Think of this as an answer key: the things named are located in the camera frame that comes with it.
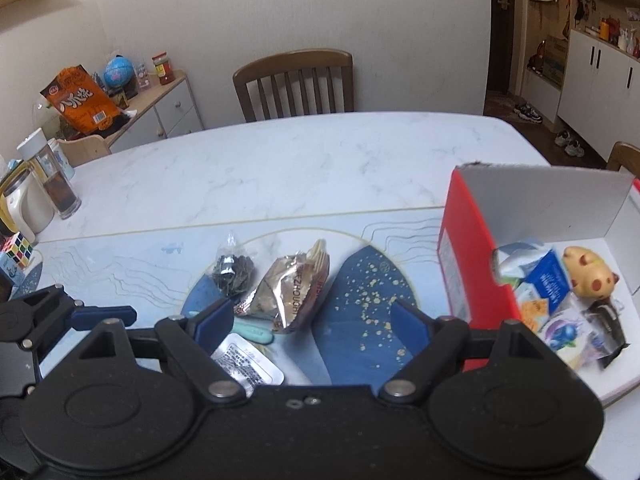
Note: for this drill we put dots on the red lid jar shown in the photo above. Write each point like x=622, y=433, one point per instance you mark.
x=163, y=70

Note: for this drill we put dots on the purple berry packet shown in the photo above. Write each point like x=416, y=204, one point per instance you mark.
x=565, y=335

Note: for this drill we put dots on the blue globe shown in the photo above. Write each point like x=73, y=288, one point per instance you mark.
x=119, y=71

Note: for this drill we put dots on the orange packet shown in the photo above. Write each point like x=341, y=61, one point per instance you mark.
x=531, y=312

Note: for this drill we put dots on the wooden chair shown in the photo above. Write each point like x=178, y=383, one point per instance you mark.
x=295, y=80
x=625, y=157

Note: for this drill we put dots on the red cardboard box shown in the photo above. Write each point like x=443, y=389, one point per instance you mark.
x=460, y=260

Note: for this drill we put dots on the white marble desktop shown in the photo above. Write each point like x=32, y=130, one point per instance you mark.
x=300, y=170

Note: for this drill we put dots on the orange bottle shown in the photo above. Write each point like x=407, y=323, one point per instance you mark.
x=604, y=30

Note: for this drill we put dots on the teal pen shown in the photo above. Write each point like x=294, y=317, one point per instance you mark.
x=255, y=332

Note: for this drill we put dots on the yellow spotted toy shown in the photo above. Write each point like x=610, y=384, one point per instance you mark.
x=590, y=272

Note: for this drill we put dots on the white sneakers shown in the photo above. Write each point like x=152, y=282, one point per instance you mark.
x=570, y=144

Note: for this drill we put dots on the brown bag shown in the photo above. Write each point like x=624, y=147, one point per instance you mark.
x=537, y=57

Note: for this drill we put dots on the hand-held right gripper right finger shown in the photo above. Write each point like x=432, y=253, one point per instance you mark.
x=407, y=324

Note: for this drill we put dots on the dark door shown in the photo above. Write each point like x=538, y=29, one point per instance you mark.
x=500, y=35

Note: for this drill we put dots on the grey white packet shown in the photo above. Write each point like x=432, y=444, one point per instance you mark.
x=517, y=260

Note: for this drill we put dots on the puzzle cube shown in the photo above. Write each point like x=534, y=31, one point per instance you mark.
x=17, y=250

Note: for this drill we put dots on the white lid bottle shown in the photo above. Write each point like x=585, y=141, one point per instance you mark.
x=32, y=147

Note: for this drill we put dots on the white lower cabinet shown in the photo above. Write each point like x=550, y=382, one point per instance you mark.
x=595, y=90

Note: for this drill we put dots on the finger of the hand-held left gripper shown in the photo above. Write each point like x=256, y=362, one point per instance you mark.
x=105, y=317

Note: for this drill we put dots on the black sneakers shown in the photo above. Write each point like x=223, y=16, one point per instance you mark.
x=528, y=112

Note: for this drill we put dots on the white jug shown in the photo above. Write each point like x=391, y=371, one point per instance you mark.
x=30, y=207

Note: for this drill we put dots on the white spray bottle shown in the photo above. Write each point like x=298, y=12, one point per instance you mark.
x=624, y=41

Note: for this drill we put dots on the blue white packet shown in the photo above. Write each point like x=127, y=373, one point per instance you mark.
x=547, y=277

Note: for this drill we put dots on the gold brown snack packet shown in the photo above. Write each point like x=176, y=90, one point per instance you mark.
x=285, y=285

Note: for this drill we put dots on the black packet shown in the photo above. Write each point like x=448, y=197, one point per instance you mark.
x=607, y=330

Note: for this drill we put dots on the orange snack bag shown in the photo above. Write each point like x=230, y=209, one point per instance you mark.
x=80, y=100

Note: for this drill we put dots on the silver blister pack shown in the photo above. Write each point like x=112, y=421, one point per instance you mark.
x=245, y=360

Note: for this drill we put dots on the white wooden sideboard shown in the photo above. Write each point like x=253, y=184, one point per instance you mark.
x=160, y=115

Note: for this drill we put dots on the clear bag of dark pieces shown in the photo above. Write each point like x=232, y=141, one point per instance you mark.
x=232, y=270

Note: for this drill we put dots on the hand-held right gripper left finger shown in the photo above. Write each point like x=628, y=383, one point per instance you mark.
x=215, y=321

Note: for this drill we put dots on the blue patterned desk mat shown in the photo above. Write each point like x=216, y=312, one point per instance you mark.
x=360, y=340

